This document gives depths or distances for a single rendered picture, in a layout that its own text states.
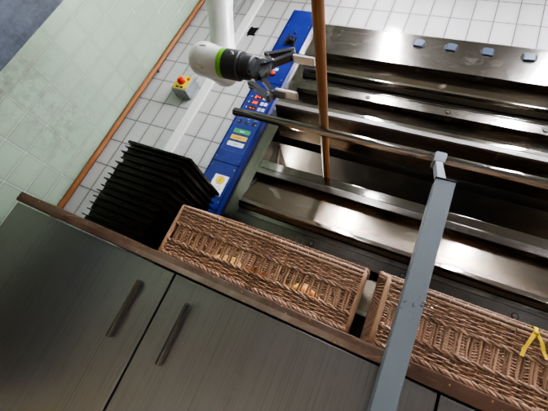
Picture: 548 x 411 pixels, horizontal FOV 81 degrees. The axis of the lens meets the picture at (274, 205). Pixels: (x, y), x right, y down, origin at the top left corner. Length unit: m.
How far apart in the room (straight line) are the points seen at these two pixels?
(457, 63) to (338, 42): 0.60
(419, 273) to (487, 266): 0.72
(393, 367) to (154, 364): 0.50
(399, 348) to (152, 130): 1.60
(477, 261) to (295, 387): 0.89
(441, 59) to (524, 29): 0.41
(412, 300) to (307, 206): 0.80
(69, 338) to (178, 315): 0.28
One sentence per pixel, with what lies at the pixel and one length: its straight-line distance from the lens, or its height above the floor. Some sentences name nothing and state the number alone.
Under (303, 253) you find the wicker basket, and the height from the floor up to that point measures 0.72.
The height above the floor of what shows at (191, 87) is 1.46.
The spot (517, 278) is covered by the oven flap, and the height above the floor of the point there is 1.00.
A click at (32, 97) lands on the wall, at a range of 1.78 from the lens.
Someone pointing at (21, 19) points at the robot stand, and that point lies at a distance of 1.08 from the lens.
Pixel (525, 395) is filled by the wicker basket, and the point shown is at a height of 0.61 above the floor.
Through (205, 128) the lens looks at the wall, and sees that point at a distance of 1.75.
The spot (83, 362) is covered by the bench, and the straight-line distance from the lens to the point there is 0.93.
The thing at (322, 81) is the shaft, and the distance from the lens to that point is 0.98.
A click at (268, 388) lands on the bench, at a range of 0.74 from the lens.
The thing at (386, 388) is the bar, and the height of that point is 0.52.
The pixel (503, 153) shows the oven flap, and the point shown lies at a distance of 1.43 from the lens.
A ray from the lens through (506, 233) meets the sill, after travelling 1.46.
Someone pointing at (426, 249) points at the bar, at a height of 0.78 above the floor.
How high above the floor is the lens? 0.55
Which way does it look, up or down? 18 degrees up
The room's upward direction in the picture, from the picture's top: 25 degrees clockwise
